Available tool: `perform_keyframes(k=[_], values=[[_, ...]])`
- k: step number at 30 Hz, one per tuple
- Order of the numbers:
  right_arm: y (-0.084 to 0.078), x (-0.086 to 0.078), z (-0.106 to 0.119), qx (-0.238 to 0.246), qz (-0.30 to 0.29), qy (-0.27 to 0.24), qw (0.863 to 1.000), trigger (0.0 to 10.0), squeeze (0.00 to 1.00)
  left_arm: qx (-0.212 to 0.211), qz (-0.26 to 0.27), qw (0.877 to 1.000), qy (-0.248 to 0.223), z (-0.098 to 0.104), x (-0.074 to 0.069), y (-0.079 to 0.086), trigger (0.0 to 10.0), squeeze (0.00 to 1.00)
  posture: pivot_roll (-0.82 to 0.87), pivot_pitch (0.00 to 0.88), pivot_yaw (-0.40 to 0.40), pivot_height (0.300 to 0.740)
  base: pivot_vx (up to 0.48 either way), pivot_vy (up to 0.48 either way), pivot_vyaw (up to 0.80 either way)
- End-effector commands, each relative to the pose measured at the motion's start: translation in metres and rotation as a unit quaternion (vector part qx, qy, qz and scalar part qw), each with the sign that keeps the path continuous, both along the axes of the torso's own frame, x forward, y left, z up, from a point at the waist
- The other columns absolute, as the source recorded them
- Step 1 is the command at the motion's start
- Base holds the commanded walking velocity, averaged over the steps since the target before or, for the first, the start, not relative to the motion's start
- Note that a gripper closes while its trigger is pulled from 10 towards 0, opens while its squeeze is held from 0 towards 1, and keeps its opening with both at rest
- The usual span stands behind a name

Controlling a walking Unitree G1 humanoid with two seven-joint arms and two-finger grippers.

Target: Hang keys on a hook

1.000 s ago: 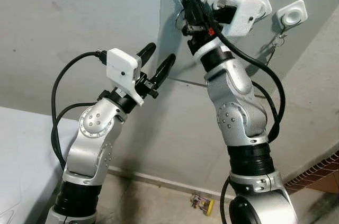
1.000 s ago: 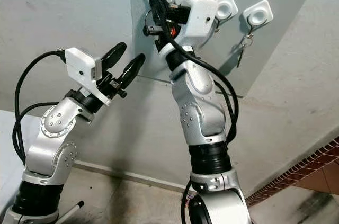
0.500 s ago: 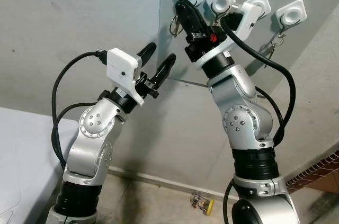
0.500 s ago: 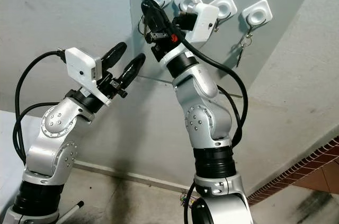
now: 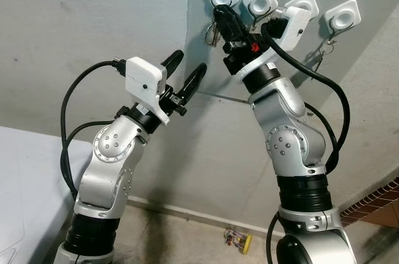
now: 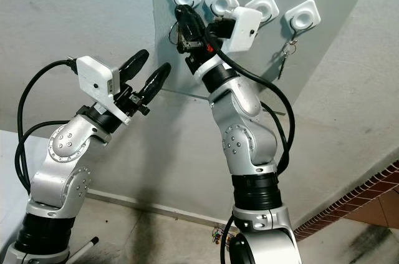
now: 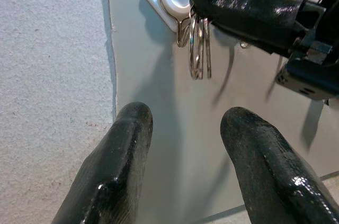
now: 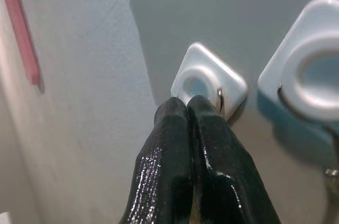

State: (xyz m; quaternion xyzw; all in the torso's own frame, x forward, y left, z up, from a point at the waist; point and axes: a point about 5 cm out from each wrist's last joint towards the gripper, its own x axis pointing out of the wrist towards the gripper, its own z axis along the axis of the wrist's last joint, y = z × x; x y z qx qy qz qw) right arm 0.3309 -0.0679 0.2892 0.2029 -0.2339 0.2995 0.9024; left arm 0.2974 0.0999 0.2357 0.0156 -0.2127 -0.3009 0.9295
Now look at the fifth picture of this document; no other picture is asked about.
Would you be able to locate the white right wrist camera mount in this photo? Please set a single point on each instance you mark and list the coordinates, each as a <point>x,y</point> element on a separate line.
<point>294,27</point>

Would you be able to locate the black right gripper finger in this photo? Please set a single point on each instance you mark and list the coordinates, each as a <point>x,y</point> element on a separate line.
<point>239,28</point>
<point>225,20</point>

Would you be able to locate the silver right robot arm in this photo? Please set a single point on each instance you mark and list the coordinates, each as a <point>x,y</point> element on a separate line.
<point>290,145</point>

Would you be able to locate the red brick tile border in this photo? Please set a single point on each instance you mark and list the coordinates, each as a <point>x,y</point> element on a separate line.
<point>374,201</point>

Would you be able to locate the white table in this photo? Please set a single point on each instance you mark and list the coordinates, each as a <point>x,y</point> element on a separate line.
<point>25,183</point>

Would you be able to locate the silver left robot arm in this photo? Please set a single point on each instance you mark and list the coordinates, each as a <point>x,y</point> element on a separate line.
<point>106,170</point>

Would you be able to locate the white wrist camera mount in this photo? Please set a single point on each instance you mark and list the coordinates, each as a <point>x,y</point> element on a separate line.
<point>294,27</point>
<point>142,80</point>

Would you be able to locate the white wall skirting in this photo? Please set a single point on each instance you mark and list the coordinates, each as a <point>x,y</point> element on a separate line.
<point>187,210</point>

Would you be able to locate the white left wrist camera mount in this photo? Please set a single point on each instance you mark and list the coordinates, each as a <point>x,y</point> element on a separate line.
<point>142,80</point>

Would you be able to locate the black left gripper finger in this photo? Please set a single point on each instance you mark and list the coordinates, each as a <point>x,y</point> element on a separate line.
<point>173,60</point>
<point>194,80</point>

